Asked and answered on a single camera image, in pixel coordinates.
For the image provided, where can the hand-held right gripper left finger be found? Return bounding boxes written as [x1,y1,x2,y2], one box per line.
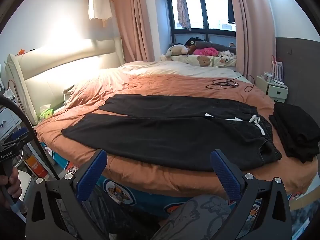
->
[25,149,108,240]

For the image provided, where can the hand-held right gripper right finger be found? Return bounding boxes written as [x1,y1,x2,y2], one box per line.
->
[210,149,292,240]

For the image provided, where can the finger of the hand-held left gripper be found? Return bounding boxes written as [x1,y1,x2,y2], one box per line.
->
[5,127,30,146]

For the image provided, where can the black pants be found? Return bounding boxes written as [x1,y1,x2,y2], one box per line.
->
[61,94,282,172]

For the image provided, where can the person's left hand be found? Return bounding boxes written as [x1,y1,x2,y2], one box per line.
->
[0,167,23,208]

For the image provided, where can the orange box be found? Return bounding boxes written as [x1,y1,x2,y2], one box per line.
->
[24,152,48,179]

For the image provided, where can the green tissue pack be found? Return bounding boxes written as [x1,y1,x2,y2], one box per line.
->
[39,105,54,120]

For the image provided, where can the person's grey patterned trouser leg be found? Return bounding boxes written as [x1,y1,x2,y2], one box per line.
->
[150,194,263,240]

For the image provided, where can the cream padded headboard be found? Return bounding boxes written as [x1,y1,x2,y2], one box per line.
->
[6,36,125,125]

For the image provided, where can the pale pillow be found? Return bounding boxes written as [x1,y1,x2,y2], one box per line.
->
[62,84,76,105]

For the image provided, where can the folded black clothes stack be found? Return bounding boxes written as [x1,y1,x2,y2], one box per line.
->
[269,102,320,164]

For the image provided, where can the dark marbled rug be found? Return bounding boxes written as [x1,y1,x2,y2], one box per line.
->
[290,197,320,240]

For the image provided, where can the white nightstand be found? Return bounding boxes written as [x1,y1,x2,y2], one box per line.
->
[256,75,289,103]

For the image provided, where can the orange duvet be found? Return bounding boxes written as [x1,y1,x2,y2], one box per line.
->
[34,66,319,198]

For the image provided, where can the cream bed sheet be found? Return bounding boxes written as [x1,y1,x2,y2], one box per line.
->
[120,60,240,80]

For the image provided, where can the black spotted white plush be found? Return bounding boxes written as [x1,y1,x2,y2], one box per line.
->
[217,51,237,61]

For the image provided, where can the pink plush toy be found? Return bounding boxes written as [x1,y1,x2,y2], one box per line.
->
[192,47,219,57]

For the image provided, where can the grey long plush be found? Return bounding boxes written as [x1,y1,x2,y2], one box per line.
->
[195,40,237,53]

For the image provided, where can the cream plush toy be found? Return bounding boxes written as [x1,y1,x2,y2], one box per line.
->
[160,44,189,60]

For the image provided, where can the black bear plush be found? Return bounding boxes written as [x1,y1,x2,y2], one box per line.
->
[185,37,200,54]

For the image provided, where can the pink curtain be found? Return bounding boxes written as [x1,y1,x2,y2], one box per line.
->
[112,0,157,67]
[226,0,277,78]

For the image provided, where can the white hanging shirt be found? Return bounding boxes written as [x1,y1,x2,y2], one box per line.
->
[87,0,113,27]

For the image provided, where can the dark framed window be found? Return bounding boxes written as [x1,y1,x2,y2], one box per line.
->
[166,0,237,44]

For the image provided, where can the floral hanging garment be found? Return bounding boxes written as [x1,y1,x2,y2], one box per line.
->
[176,0,192,30]

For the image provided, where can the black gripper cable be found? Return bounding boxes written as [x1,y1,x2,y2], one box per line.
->
[0,95,60,180]

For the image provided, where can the tangled black cables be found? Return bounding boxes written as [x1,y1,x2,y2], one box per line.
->
[205,75,253,93]

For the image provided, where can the white wire rack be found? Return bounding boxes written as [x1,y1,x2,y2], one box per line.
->
[270,55,284,83]

